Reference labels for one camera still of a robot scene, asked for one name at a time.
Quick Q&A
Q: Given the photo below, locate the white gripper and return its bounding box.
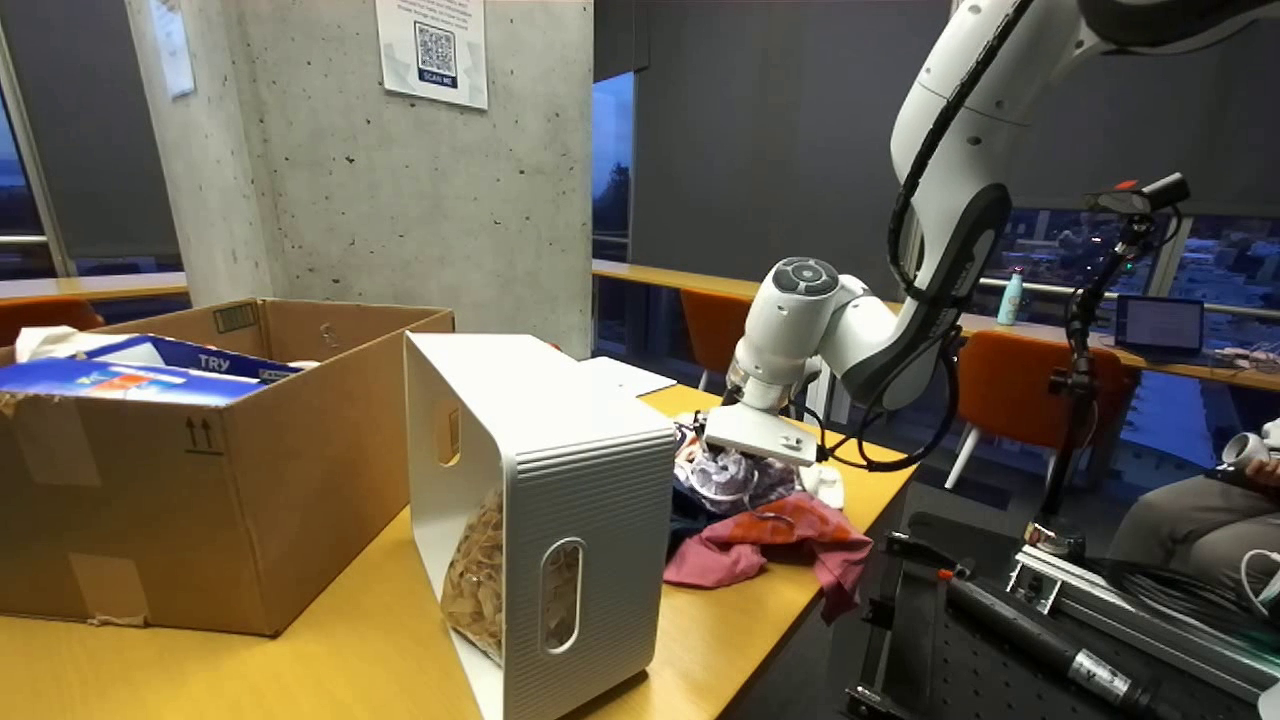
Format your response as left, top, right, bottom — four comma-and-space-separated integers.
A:
706, 406, 815, 464

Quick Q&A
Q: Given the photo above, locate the purple checkered cloth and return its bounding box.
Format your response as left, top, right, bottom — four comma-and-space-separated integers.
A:
673, 429, 800, 516

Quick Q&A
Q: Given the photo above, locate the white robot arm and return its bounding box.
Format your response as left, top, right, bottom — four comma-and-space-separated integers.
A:
702, 0, 1276, 464

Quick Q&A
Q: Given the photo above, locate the pink cloth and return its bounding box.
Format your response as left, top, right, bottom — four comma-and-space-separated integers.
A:
666, 498, 872, 619

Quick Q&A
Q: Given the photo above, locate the white plastic basket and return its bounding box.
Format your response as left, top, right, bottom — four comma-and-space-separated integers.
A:
404, 332, 676, 720

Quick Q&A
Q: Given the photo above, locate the orange chair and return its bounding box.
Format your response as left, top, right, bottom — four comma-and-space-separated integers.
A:
944, 328, 1137, 489
682, 294, 748, 383

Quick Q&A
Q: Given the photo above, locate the white paper notebook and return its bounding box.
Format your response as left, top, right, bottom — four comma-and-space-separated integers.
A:
585, 355, 673, 398

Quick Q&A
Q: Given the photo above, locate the black metal rig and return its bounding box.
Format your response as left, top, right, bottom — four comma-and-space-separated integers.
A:
849, 514, 1280, 720

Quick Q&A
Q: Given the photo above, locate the small monitor screen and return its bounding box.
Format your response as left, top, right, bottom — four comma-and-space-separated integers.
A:
1117, 296, 1203, 355

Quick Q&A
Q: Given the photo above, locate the paper sign with QR code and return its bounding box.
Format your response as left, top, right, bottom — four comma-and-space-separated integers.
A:
378, 0, 489, 114

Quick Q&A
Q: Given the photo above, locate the blue box in carton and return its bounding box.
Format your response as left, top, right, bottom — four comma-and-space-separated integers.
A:
0, 335, 293, 408

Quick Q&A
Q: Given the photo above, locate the brown cardboard box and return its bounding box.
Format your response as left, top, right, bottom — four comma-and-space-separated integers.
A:
0, 299, 453, 638

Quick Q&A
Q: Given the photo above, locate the camera on black stand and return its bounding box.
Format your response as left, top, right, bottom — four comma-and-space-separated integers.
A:
1036, 168, 1196, 530

